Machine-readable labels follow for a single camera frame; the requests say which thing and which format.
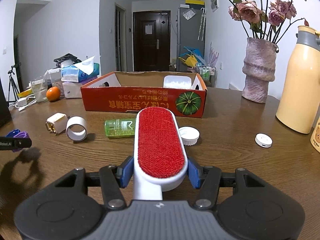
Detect white plug adapter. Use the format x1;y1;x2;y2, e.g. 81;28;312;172
46;113;68;134

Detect dark entrance door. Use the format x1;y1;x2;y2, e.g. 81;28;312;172
133;11;171;72

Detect red lint brush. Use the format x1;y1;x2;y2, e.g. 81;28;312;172
133;107;188;200

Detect dried pink roses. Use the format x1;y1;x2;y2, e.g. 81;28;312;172
228;0;299;44

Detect grey refrigerator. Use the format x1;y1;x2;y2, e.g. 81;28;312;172
176;4;205;72

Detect clear food container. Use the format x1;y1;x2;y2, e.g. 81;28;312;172
48;68;63;91

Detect purple tissue pack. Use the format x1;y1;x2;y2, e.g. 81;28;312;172
62;77;97;99

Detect white charger with cables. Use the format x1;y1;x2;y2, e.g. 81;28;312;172
9;94;37;112

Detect blue tissue pack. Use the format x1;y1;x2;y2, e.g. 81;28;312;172
61;56;100;83

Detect white plastic container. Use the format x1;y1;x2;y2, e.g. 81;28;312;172
163;75;192;89

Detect orange fruit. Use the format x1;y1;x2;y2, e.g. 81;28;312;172
46;86;61;102

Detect camera tripod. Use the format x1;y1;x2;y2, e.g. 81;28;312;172
7;65;20;104

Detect red cardboard box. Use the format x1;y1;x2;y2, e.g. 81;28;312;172
81;72;207;118

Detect small white round device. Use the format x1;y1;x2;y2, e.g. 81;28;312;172
255;133;273;148

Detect glass cup with straw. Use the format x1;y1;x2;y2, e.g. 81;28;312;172
30;76;48;103

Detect white tape roll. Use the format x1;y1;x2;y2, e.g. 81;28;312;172
66;116;87;142

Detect black device on container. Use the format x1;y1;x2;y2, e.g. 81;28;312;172
54;53;81;68

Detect pink ceramic vase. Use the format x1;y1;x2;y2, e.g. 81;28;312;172
242;37;279;104

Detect metal trolley rack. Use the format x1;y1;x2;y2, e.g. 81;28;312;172
195;62;217;87

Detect white jar lid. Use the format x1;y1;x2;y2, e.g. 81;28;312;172
178;126;200;146

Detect green plastic bottle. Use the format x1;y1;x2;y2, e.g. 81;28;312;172
104;118;136;137

